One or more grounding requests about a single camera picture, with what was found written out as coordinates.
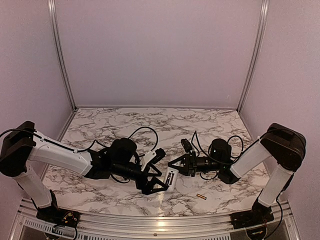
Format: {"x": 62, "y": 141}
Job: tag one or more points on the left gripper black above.
{"x": 147, "y": 189}

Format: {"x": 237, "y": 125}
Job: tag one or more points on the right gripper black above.
{"x": 190, "y": 164}

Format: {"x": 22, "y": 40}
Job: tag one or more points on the white remote control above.
{"x": 170, "y": 178}

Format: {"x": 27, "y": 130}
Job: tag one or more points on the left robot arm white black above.
{"x": 24, "y": 144}

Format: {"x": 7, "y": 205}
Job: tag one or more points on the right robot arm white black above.
{"x": 286, "y": 146}

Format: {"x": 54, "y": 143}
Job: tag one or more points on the gold battery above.
{"x": 201, "y": 196}

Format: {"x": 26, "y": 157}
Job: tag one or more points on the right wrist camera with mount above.
{"x": 188, "y": 147}

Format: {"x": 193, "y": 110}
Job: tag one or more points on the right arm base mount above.
{"x": 250, "y": 218}

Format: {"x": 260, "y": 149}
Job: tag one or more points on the front aluminium frame rail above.
{"x": 281, "y": 225}

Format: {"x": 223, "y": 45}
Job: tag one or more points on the right rear aluminium post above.
{"x": 261, "y": 28}

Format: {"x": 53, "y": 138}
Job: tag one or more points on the aluminium post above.
{"x": 59, "y": 52}
{"x": 261, "y": 28}

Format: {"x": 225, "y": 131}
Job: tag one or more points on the left rear aluminium post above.
{"x": 59, "y": 52}

